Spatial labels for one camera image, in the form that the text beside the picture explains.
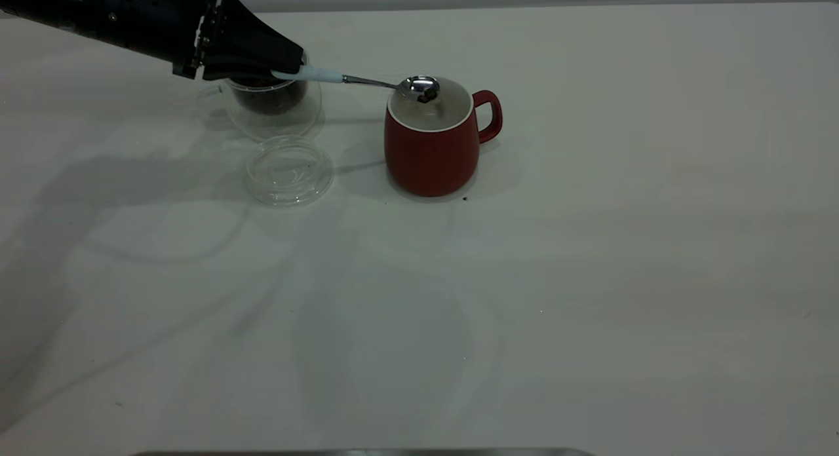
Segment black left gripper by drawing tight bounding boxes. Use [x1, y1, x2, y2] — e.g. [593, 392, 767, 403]
[79, 0, 306, 83]

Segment steel spoon with white handle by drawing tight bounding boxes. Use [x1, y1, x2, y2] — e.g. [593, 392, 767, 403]
[271, 66, 441, 104]

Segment clear glass saucer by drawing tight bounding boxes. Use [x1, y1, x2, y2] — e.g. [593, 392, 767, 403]
[244, 135, 334, 208]

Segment red ceramic mug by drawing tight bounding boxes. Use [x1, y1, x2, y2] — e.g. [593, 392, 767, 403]
[384, 77, 503, 198]

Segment dark coffee beans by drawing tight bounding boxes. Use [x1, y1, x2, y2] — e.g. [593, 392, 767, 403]
[233, 76, 307, 115]

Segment clear glass handled cup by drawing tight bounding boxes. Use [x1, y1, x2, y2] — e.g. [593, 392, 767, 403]
[196, 50, 324, 141]

